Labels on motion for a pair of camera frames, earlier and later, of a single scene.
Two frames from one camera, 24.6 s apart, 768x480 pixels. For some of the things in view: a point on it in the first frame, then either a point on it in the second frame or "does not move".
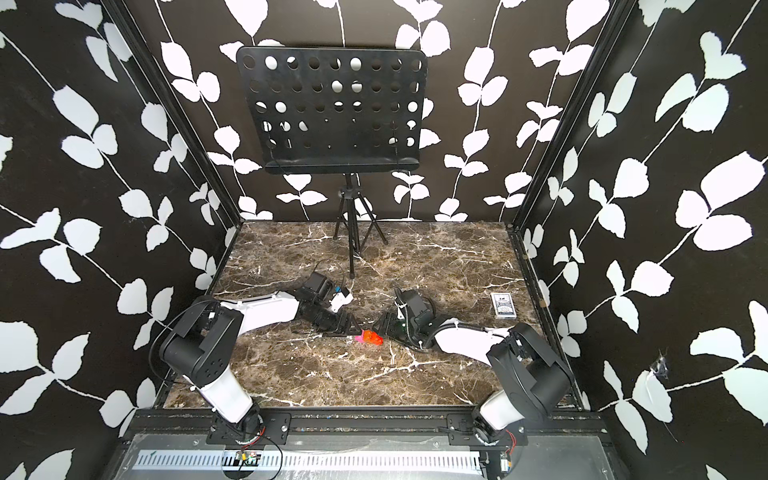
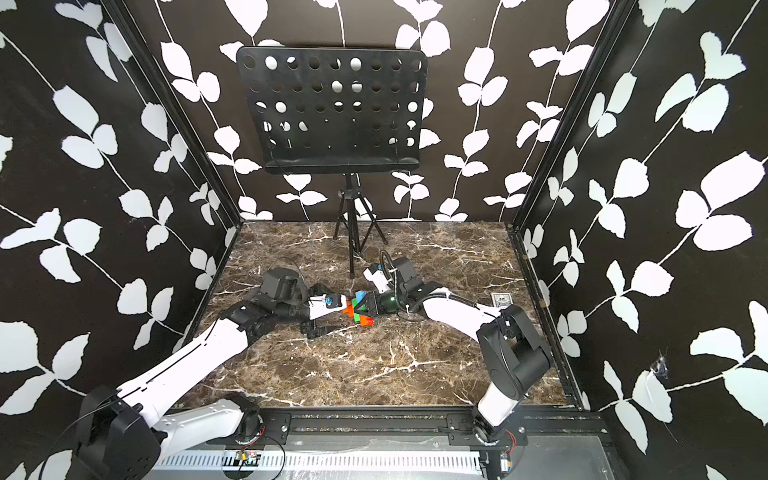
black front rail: x=366 y=428 does not move
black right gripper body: x=400 y=330 -> x=388 y=304
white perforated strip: x=311 y=461 does not move
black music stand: x=338 y=111 does not move
